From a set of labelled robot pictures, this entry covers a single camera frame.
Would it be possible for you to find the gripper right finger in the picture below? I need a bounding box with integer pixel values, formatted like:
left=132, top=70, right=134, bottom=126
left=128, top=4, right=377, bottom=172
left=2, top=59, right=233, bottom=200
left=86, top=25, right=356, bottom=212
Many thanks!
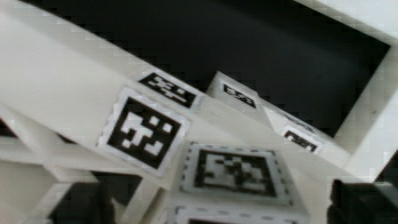
left=327, top=180, right=398, bottom=224

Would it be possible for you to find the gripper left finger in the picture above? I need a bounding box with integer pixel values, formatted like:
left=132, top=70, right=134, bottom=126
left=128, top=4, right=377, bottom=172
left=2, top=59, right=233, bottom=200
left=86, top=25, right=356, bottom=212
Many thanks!
left=47, top=171, right=144, bottom=224

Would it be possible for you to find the white tagged leg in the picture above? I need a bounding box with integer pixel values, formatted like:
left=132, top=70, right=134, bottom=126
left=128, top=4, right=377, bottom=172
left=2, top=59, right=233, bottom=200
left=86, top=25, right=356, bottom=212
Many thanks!
left=162, top=143, right=310, bottom=224

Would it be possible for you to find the white chair back frame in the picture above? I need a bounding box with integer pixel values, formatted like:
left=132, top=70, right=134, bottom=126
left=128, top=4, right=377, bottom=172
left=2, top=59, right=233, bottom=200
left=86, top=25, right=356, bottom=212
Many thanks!
left=0, top=0, right=349, bottom=224

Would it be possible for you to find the white U-shaped fence frame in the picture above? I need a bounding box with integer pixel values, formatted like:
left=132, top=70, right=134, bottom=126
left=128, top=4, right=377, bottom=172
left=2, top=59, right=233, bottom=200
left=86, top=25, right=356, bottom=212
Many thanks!
left=295, top=0, right=398, bottom=182

